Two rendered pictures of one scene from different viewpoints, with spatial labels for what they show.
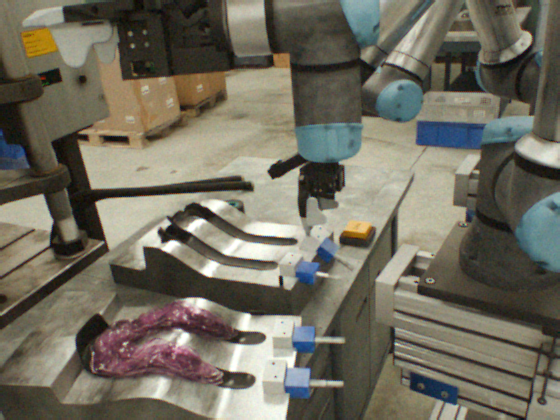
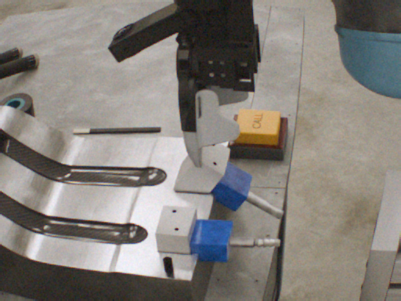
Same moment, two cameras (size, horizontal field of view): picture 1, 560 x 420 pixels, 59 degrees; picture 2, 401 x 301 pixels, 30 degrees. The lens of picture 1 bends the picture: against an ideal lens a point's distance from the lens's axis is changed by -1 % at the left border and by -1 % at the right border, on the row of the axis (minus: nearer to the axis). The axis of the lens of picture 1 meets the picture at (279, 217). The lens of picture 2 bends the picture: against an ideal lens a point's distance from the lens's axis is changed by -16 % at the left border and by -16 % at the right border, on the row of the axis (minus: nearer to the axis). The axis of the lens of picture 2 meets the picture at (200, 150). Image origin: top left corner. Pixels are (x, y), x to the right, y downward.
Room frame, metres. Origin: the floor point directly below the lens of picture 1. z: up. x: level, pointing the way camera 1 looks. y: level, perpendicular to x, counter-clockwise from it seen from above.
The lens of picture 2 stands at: (0.22, 0.15, 1.50)
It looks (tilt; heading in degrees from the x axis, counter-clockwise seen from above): 35 degrees down; 344
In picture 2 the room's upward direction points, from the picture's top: 4 degrees counter-clockwise
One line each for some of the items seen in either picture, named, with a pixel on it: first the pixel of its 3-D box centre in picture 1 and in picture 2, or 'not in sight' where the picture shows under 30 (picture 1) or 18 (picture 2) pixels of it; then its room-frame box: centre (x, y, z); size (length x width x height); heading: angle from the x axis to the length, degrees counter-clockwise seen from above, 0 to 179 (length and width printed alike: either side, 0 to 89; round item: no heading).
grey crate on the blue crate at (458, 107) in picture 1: (458, 107); not in sight; (3.98, -1.55, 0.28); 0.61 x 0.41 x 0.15; 59
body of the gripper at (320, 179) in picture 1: (319, 168); (215, 33); (0.99, -0.10, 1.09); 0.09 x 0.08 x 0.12; 62
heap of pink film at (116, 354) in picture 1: (159, 337); not in sight; (0.72, 0.24, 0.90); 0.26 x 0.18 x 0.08; 79
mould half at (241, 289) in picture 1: (220, 249); (26, 201); (1.07, 0.15, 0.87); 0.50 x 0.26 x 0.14; 62
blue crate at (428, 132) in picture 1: (457, 127); not in sight; (3.98, -1.55, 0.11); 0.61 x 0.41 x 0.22; 59
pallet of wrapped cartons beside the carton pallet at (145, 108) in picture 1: (111, 90); not in sight; (5.25, 1.59, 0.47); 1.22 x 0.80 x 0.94; 63
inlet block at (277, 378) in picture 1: (304, 382); not in sight; (0.62, -0.01, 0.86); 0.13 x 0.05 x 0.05; 79
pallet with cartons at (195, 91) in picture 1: (165, 77); not in sight; (6.18, 1.20, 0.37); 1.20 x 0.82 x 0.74; 67
